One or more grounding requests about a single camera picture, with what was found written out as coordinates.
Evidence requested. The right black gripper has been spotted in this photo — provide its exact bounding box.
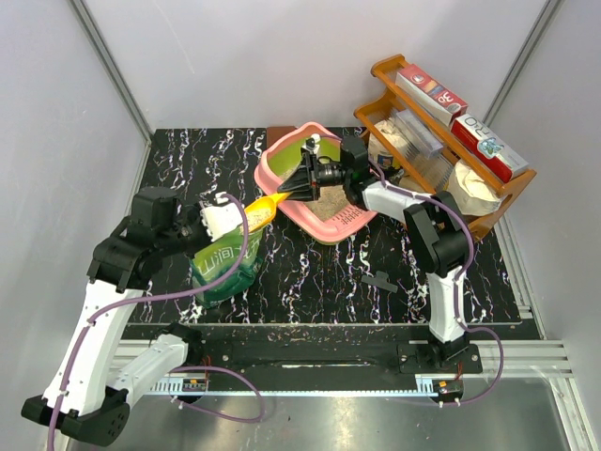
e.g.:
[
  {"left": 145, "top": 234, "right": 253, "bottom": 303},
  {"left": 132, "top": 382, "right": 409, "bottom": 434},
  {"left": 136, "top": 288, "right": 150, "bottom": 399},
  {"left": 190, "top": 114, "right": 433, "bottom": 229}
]
[{"left": 279, "top": 153, "right": 351, "bottom": 203}]

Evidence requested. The green cat litter bag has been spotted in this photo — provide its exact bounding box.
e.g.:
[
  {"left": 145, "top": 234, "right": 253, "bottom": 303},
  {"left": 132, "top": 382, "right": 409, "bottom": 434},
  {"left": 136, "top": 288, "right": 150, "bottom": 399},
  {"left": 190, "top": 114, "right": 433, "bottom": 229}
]
[{"left": 190, "top": 224, "right": 263, "bottom": 308}]

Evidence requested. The pink green litter box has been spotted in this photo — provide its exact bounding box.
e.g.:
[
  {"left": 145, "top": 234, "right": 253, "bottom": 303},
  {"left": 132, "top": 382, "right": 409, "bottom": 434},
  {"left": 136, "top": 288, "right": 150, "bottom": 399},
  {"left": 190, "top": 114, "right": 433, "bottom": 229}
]
[{"left": 254, "top": 122, "right": 376, "bottom": 245}]

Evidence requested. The yellow plastic litter scoop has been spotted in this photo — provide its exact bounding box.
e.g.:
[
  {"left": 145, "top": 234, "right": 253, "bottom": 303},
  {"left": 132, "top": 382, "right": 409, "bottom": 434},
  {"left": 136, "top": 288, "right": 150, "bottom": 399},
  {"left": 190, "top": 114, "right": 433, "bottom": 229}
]
[{"left": 244, "top": 193, "right": 290, "bottom": 233}]

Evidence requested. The black bag clip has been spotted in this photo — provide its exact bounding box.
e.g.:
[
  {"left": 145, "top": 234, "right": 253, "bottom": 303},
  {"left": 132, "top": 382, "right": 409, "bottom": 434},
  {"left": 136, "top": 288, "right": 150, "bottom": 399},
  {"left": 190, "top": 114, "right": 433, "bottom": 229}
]
[{"left": 362, "top": 271, "right": 398, "bottom": 293}]

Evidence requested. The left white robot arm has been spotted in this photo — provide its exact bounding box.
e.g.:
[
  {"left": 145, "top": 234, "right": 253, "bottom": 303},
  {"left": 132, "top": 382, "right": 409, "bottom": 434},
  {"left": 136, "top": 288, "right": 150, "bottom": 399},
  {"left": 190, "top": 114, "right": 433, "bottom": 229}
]
[{"left": 21, "top": 187, "right": 210, "bottom": 446}]

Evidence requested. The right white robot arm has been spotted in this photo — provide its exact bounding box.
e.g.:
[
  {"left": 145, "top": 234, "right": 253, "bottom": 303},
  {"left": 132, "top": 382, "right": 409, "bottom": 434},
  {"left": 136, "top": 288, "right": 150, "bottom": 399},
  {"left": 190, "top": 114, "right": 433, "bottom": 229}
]
[{"left": 277, "top": 136, "right": 474, "bottom": 372}]

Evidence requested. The clear plastic box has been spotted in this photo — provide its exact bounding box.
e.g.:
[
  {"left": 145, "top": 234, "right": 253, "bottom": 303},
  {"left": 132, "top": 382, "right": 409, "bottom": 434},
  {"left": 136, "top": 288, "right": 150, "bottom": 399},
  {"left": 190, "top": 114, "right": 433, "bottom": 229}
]
[{"left": 393, "top": 109, "right": 443, "bottom": 159}]

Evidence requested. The red white box upper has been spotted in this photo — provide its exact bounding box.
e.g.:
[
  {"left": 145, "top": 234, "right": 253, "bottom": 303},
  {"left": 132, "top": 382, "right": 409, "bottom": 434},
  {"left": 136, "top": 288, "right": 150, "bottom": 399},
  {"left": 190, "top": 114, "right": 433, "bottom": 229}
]
[{"left": 395, "top": 64, "right": 468, "bottom": 126}]

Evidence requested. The red white box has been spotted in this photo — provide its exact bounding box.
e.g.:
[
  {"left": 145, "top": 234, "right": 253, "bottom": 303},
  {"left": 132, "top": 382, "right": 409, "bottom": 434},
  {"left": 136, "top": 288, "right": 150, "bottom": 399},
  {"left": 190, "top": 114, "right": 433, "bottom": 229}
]
[
  {"left": 395, "top": 64, "right": 468, "bottom": 126},
  {"left": 451, "top": 114, "right": 530, "bottom": 182}
]

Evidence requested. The red white box lower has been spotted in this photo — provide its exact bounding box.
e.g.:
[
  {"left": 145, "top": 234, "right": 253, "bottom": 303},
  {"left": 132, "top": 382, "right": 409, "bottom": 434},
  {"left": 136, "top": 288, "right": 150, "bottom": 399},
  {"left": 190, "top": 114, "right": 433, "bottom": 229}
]
[{"left": 451, "top": 114, "right": 530, "bottom": 182}]

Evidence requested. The brown rectangular block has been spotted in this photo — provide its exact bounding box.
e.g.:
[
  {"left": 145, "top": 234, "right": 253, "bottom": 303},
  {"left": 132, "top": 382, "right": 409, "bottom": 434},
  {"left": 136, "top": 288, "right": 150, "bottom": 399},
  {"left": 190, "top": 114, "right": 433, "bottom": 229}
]
[{"left": 267, "top": 126, "right": 296, "bottom": 135}]

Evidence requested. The tan sponge block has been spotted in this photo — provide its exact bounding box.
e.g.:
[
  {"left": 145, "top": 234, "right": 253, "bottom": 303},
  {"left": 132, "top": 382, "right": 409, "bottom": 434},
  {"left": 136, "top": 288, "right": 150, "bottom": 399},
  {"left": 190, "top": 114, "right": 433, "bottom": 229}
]
[{"left": 398, "top": 177, "right": 431, "bottom": 197}]

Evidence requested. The wooden two-tier shelf rack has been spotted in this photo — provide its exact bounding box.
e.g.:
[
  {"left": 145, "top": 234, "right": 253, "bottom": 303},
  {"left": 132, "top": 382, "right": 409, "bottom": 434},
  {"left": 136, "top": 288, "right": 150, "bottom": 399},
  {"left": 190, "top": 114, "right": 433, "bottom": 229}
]
[{"left": 354, "top": 54, "right": 536, "bottom": 241}]

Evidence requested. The beige paper bag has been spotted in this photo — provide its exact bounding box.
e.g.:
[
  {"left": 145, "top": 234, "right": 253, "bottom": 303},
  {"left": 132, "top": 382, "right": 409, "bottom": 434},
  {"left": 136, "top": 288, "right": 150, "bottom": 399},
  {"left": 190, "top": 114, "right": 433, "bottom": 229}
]
[{"left": 446, "top": 160, "right": 502, "bottom": 216}]

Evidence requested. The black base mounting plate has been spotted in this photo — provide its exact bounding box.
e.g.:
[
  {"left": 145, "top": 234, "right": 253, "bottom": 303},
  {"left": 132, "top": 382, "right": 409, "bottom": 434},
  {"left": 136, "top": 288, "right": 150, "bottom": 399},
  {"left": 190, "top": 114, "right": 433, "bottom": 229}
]
[{"left": 148, "top": 323, "right": 484, "bottom": 377}]

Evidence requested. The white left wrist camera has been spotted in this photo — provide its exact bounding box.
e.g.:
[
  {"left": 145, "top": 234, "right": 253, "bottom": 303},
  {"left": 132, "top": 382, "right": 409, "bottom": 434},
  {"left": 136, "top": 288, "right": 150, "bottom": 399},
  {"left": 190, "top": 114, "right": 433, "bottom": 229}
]
[{"left": 200, "top": 192, "right": 243, "bottom": 241}]

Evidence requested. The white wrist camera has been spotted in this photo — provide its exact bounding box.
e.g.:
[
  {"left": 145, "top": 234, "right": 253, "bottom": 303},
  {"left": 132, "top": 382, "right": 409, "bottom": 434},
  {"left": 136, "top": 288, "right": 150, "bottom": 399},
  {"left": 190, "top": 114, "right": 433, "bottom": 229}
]
[
  {"left": 200, "top": 192, "right": 243, "bottom": 241},
  {"left": 301, "top": 133, "right": 321, "bottom": 155}
]

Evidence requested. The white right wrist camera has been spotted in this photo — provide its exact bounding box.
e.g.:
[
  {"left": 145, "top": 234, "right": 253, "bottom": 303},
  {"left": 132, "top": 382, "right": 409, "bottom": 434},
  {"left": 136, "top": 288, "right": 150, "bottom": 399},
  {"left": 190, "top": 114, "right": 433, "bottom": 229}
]
[{"left": 301, "top": 133, "right": 321, "bottom": 155}]

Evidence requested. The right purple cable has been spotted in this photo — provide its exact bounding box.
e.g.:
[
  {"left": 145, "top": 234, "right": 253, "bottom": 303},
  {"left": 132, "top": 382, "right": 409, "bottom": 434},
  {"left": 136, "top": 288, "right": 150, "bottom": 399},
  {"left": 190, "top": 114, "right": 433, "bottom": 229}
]
[{"left": 370, "top": 159, "right": 505, "bottom": 408}]

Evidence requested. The purple cable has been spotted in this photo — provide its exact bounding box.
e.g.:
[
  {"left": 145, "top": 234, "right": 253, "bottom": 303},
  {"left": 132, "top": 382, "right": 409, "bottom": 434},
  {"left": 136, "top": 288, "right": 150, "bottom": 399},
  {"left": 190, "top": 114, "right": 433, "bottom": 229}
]
[
  {"left": 46, "top": 191, "right": 268, "bottom": 451},
  {"left": 370, "top": 159, "right": 505, "bottom": 408}
]

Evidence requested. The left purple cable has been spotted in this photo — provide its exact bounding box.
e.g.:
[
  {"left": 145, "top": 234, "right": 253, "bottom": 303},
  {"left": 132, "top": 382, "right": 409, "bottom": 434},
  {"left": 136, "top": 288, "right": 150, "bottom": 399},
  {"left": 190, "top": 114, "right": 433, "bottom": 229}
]
[{"left": 46, "top": 191, "right": 268, "bottom": 451}]

